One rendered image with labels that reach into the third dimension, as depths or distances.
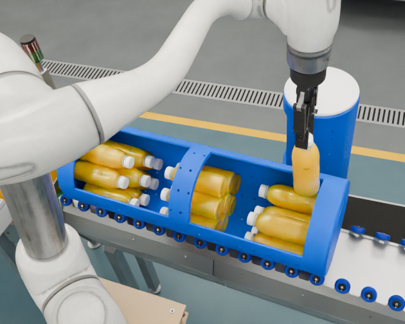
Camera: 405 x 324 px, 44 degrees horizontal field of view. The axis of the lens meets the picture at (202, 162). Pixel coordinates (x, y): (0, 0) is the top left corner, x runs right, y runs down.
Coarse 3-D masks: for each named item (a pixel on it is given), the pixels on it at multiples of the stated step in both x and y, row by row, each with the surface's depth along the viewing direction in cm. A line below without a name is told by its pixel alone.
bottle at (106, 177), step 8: (80, 160) 166; (80, 168) 163; (88, 168) 163; (96, 168) 162; (104, 168) 162; (112, 168) 163; (80, 176) 164; (88, 176) 162; (96, 176) 161; (104, 176) 160; (112, 176) 160; (120, 176) 161; (96, 184) 163; (104, 184) 161; (112, 184) 160
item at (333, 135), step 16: (288, 112) 190; (352, 112) 184; (288, 128) 196; (320, 128) 185; (336, 128) 185; (352, 128) 193; (288, 144) 203; (320, 144) 191; (336, 144) 192; (288, 160) 210; (320, 160) 198; (336, 160) 200; (336, 176) 208
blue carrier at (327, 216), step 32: (128, 128) 163; (192, 160) 146; (224, 160) 163; (256, 160) 146; (64, 192) 164; (160, 192) 175; (192, 192) 143; (256, 192) 164; (320, 192) 134; (160, 224) 154; (192, 224) 146; (320, 224) 130; (288, 256) 137; (320, 256) 131
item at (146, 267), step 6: (138, 258) 230; (138, 264) 236; (144, 264) 233; (150, 264) 238; (144, 270) 238; (150, 270) 239; (144, 276) 244; (150, 276) 241; (156, 276) 248; (150, 282) 247; (156, 282) 250; (150, 288) 253; (156, 288) 252
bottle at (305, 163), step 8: (312, 144) 121; (296, 152) 122; (304, 152) 121; (312, 152) 121; (296, 160) 123; (304, 160) 121; (312, 160) 122; (296, 168) 125; (304, 168) 123; (312, 168) 123; (296, 176) 127; (304, 176) 125; (312, 176) 125; (296, 184) 130; (304, 184) 128; (312, 184) 128; (296, 192) 132; (304, 192) 130; (312, 192) 130
